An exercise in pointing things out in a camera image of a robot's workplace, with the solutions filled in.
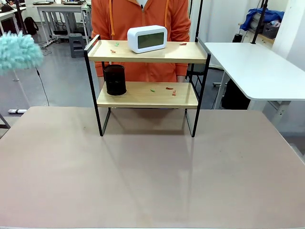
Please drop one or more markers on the person's right hand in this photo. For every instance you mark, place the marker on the person's right hand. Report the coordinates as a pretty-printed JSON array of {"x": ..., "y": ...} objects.
[{"x": 101, "y": 82}]

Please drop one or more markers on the person's left hand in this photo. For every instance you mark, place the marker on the person's left hand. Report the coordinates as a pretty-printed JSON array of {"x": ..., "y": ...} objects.
[{"x": 180, "y": 79}]

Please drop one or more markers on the white digital alarm clock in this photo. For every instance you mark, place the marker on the white digital alarm clock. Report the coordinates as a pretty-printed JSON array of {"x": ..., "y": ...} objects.
[{"x": 150, "y": 39}]

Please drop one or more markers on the teal fluffy microfiber duster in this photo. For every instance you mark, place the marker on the teal fluffy microfiber duster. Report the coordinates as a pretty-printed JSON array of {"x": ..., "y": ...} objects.
[{"x": 16, "y": 52}]

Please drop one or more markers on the black mesh pen holder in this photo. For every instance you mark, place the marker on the black mesh pen holder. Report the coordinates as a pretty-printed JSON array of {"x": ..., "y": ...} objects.
[{"x": 114, "y": 81}]

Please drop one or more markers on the grey step stool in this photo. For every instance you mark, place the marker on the grey step stool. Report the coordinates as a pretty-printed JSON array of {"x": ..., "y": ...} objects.
[{"x": 76, "y": 45}]

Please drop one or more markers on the black bin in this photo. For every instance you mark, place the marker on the black bin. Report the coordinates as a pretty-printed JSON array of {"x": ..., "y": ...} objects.
[{"x": 234, "y": 95}]

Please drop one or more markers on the black stand pole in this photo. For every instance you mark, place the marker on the black stand pole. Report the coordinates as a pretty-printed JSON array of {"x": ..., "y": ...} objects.
[
  {"x": 259, "y": 21},
  {"x": 199, "y": 19}
]

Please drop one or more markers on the person in orange hoodie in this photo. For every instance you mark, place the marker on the person in orange hoodie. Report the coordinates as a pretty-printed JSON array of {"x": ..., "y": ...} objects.
[{"x": 119, "y": 19}]

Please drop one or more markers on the white rounded side table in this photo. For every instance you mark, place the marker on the white rounded side table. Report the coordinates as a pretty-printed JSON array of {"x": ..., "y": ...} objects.
[{"x": 250, "y": 66}]

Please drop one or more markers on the white power strip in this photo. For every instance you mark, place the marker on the white power strip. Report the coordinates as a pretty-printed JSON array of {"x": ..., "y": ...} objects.
[{"x": 16, "y": 111}]

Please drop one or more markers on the black backpack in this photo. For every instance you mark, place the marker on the black backpack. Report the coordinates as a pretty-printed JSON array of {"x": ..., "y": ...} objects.
[{"x": 31, "y": 25}]

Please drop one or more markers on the grey plastic crate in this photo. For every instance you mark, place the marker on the grey plastic crate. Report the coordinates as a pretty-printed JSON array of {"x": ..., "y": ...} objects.
[{"x": 270, "y": 29}]

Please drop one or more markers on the blue cloth bundle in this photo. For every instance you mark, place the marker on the blue cloth bundle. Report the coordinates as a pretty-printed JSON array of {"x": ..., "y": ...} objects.
[{"x": 262, "y": 14}]

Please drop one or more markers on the two-tier wood black-frame shelf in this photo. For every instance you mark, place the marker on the two-tier wood black-frame shelf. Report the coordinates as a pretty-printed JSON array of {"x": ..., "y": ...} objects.
[{"x": 147, "y": 99}]

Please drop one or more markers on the white desk grey frame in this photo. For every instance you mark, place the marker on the white desk grey frame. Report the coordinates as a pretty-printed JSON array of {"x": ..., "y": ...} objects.
[{"x": 62, "y": 7}]

